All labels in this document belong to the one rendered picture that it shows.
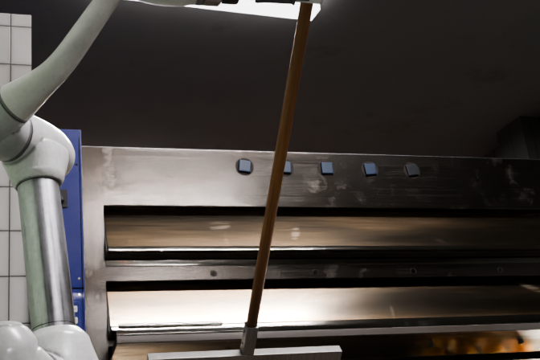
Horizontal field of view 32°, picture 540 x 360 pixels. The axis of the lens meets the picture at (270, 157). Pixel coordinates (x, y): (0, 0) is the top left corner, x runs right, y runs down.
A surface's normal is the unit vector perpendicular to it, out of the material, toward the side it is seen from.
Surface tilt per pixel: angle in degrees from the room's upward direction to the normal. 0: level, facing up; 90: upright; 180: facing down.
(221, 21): 180
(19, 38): 90
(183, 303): 70
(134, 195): 90
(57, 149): 88
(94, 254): 90
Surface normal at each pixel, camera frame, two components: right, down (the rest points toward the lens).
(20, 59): 0.29, -0.40
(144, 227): 0.24, -0.69
